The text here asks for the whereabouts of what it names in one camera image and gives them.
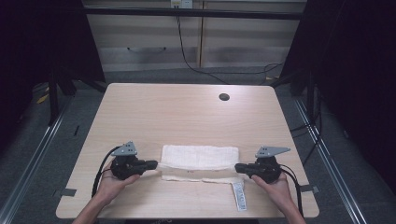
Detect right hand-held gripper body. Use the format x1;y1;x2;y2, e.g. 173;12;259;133
253;146;291;184

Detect left hand-held gripper black cable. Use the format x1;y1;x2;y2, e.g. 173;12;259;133
91;145;121;199

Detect cream cloth with white label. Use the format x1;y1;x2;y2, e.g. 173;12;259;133
157;144;248;213

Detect dark curtain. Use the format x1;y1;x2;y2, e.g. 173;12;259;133
279;0;396;194
0;0;106;150

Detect person's right hand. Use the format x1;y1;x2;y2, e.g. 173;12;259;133
250;172;296;209

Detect white wall socket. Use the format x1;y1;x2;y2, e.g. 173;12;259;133
170;0;194;9

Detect black floor cables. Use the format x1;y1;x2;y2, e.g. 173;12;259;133
290;90;325;167

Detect person's left hand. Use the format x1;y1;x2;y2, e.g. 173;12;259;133
94;168;141;206

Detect black horizontal frame bar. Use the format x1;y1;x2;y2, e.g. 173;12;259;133
83;7;304;21

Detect grey tape strip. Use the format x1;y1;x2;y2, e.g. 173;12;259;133
299;184;320;194
53;188;78;198

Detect right hand-held gripper black cable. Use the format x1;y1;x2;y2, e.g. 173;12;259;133
279;163;304;217

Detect yellow floor tape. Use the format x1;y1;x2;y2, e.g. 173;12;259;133
35;87;50;105

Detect metal floor rail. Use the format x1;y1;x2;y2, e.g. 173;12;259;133
0;96;74;224
293;98;370;224

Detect long black wall cable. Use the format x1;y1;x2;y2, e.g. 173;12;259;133
175;7;285;86

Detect black metal stand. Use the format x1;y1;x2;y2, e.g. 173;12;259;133
47;66;78;127
270;69;317;125

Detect hand-held gripper black cable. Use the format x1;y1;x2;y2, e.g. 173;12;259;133
279;163;304;217
91;145;121;199

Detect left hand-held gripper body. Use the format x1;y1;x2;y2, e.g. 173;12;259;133
109;140;145;181

